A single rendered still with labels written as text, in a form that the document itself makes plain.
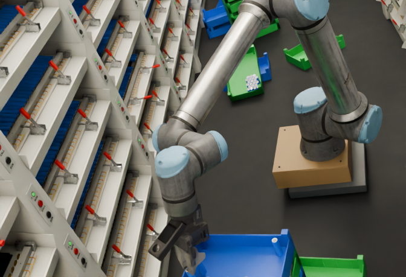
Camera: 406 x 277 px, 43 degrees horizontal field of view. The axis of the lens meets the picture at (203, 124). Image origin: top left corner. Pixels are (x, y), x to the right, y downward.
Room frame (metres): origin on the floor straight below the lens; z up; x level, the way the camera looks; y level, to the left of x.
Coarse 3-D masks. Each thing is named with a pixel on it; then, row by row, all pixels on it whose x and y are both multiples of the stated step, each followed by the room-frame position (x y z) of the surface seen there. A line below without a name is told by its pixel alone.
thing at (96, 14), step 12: (84, 0) 2.18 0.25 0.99; (96, 0) 2.19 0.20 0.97; (108, 0) 2.21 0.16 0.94; (84, 12) 2.04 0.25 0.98; (96, 12) 2.09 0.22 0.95; (108, 12) 2.08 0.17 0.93; (84, 24) 1.98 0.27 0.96; (96, 24) 1.96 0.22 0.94; (108, 24) 2.06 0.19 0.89; (96, 36) 1.87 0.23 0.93; (96, 48) 1.85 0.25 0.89
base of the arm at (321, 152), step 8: (304, 144) 1.66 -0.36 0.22; (312, 144) 1.62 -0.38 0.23; (320, 144) 1.60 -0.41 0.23; (328, 144) 1.60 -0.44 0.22; (336, 144) 1.60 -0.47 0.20; (344, 144) 1.62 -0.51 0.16; (304, 152) 1.66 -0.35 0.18; (312, 152) 1.61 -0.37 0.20; (320, 152) 1.60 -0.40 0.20; (328, 152) 1.59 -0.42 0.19; (336, 152) 1.58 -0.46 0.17; (312, 160) 1.61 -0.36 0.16; (320, 160) 1.59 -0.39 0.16; (328, 160) 1.58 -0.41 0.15
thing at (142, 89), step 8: (136, 48) 2.41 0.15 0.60; (144, 48) 2.40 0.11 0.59; (152, 48) 2.39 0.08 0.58; (152, 56) 2.37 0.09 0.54; (152, 64) 2.30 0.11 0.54; (152, 72) 2.27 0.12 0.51; (144, 80) 2.15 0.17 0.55; (136, 88) 2.09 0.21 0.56; (144, 88) 2.09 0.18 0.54; (136, 96) 2.03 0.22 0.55; (144, 96) 2.03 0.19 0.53; (136, 112) 1.90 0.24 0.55; (136, 120) 1.85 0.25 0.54
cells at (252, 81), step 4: (248, 76) 2.57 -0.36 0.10; (252, 76) 2.56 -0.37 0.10; (256, 76) 2.54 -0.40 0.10; (248, 80) 2.55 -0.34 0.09; (252, 80) 2.53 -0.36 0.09; (256, 80) 2.52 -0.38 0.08; (248, 84) 2.52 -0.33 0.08; (252, 84) 2.51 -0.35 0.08; (256, 84) 2.50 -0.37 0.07; (248, 88) 2.51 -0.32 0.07; (252, 88) 2.49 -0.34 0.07; (256, 88) 2.49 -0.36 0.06
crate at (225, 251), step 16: (208, 240) 1.16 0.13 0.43; (224, 240) 1.13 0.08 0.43; (240, 240) 1.10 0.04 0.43; (256, 240) 1.08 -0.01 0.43; (288, 240) 1.01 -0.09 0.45; (208, 256) 1.12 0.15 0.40; (224, 256) 1.09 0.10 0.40; (240, 256) 1.07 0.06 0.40; (256, 256) 1.04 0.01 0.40; (272, 256) 1.02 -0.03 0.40; (288, 256) 0.97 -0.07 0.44; (208, 272) 1.06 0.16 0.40; (224, 272) 1.04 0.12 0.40; (240, 272) 1.01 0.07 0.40; (256, 272) 0.99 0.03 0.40; (272, 272) 0.97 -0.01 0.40; (288, 272) 0.94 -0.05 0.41
